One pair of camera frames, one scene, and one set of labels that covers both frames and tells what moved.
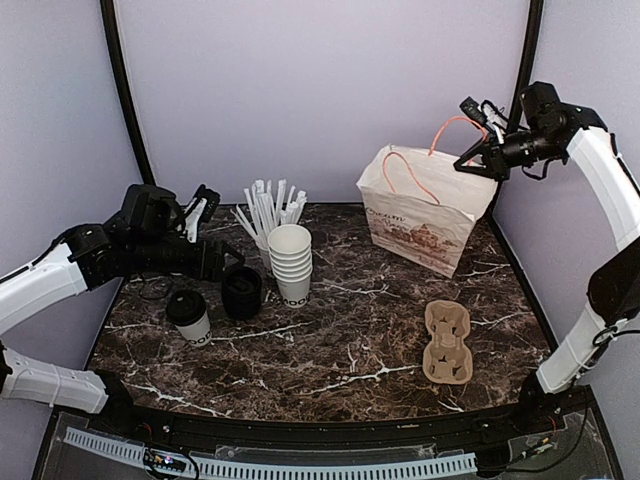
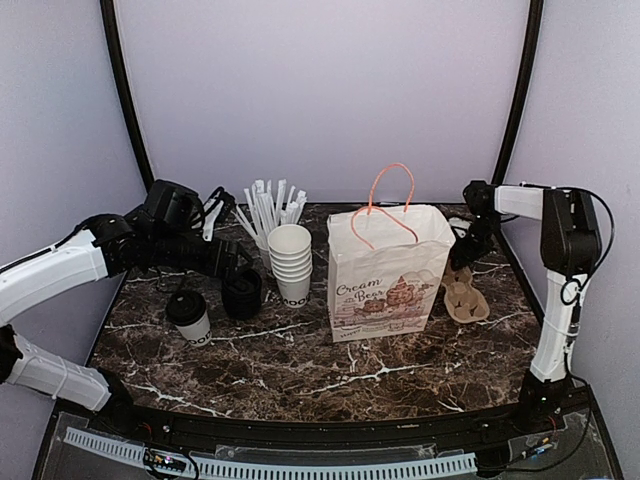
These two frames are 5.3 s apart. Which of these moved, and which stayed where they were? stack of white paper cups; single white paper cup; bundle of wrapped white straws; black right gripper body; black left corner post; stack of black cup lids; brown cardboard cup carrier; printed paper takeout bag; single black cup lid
Moved: brown cardboard cup carrier; printed paper takeout bag; black right gripper body
Stayed: single white paper cup; stack of black cup lids; single black cup lid; stack of white paper cups; black left corner post; bundle of wrapped white straws
